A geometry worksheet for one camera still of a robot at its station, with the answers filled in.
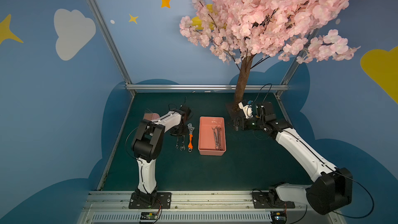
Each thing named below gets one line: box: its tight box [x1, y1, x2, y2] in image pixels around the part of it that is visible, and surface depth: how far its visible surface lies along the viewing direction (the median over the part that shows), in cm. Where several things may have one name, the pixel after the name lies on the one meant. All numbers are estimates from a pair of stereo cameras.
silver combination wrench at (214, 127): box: [211, 125, 219, 150], surface depth 98 cm
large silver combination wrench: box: [179, 134, 186, 152], surface depth 95 cm
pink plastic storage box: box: [197, 116, 227, 157], surface depth 99 cm
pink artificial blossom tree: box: [179, 0, 361, 111], surface depth 57 cm
